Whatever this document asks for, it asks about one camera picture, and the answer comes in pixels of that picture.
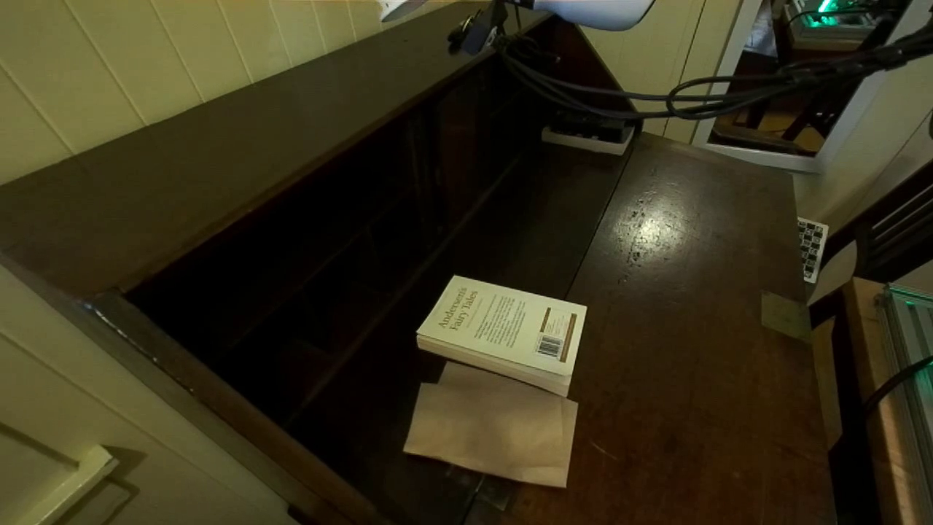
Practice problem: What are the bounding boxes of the white paperback book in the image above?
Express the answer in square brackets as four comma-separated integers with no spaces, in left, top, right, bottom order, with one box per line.
[416,274,585,397]

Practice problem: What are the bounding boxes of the small tan sticky note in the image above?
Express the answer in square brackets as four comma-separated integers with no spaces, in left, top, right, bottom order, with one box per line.
[760,292,811,344]

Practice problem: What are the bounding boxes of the black marker pen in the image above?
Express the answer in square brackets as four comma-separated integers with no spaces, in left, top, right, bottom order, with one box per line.
[445,15,483,55]

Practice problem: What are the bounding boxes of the white dotted paper cup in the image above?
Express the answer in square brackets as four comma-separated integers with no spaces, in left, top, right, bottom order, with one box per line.
[378,0,427,22]

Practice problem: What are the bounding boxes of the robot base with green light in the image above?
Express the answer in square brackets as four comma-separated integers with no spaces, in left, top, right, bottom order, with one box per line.
[884,284,933,525]

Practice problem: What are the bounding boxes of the white perforated vent panel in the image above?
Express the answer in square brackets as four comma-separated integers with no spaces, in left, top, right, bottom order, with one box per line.
[796,214,827,281]

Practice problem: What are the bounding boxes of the brown paper envelope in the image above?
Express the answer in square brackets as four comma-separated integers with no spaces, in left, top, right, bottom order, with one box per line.
[401,360,576,490]

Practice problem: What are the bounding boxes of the dark wooden secretary desk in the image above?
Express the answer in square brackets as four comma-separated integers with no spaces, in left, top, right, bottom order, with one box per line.
[0,7,833,525]

